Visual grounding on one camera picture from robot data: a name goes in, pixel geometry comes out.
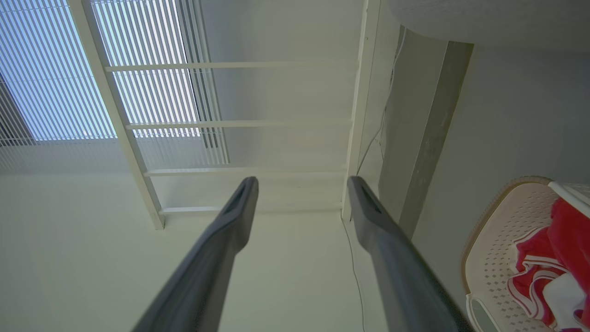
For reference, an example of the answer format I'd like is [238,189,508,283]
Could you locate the white slatted window blinds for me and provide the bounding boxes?
[0,0,230,167]

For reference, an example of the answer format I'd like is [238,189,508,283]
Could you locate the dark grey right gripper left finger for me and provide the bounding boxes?
[133,177,259,332]

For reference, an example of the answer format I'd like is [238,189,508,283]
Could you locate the red garment with white stripes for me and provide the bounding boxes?
[507,226,572,326]

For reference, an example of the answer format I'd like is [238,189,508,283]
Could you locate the raised grey concrete step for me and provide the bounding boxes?
[378,25,475,239]

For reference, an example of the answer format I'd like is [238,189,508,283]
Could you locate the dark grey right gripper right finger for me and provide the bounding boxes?
[347,176,473,332]

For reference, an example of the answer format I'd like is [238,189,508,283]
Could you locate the grey cable on raised step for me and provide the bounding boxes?
[356,27,408,177]

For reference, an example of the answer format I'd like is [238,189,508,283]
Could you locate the white cloth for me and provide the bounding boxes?
[542,272,589,331]

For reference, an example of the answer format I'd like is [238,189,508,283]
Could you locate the thin cable along wall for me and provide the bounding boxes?
[342,217,366,332]

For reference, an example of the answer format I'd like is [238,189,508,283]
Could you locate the white wooden railing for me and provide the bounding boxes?
[68,0,383,231]

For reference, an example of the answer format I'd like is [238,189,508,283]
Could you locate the cream perforated plastic laundry basket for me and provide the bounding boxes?
[461,176,590,332]

